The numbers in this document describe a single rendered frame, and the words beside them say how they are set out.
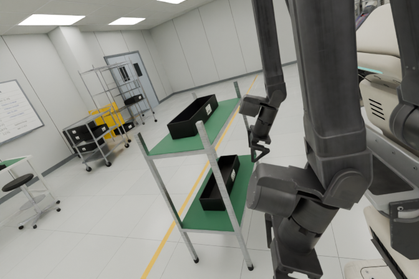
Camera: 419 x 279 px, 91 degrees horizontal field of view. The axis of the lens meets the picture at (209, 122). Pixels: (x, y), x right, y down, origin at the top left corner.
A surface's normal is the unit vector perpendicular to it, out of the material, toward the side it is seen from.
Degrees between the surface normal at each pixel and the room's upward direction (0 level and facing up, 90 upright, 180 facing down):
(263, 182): 90
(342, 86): 90
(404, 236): 90
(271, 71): 80
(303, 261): 30
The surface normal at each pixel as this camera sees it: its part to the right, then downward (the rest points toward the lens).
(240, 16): -0.32, 0.40
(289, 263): 0.20, -0.88
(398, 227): -0.12, 0.37
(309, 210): -0.65, 0.20
